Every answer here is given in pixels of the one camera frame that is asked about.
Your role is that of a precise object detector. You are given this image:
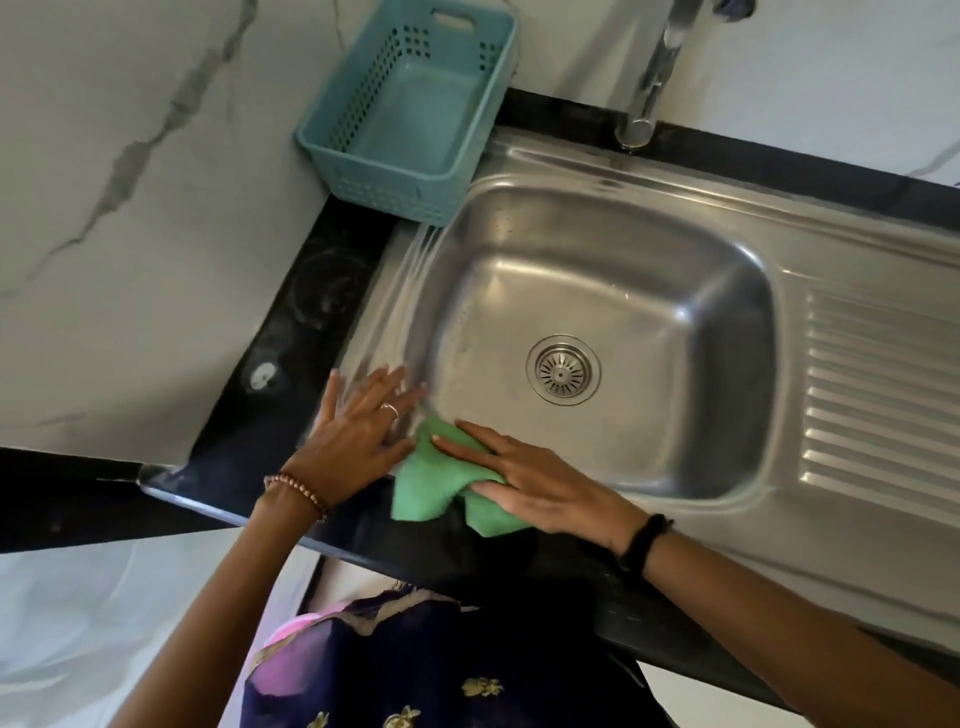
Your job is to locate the black wristband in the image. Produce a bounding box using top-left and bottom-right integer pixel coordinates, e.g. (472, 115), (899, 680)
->
(618, 513), (675, 577)

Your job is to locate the chrome faucet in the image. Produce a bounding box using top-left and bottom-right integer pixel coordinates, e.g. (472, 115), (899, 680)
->
(615, 0), (710, 151)

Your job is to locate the person's right forearm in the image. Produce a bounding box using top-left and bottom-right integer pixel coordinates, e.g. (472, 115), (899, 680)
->
(637, 525), (960, 728)

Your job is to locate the teal plastic basket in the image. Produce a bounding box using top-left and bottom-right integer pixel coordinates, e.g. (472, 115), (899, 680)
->
(294, 0), (519, 228)

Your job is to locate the dark blue patterned garment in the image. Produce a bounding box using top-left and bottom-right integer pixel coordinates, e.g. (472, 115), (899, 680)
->
(240, 585), (676, 728)

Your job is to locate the person's left hand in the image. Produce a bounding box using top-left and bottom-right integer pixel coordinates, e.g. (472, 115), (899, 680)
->
(294, 366), (429, 513)

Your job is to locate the green cleaning cloth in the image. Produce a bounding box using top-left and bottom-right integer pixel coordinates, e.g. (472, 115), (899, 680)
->
(390, 416), (535, 540)

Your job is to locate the stainless steel sink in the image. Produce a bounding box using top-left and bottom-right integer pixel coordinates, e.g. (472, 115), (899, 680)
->
(336, 126), (960, 655)

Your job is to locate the person's left forearm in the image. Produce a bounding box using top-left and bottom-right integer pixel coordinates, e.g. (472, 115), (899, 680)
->
(111, 486), (330, 728)

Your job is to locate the brown bead bracelet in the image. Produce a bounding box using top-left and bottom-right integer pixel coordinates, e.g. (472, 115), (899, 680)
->
(263, 471), (332, 523)

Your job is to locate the person's right hand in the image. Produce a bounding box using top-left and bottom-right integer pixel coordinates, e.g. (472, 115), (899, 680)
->
(431, 420), (651, 556)

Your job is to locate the round metal drain strainer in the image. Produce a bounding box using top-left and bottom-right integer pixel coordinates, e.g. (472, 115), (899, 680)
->
(525, 334), (603, 407)

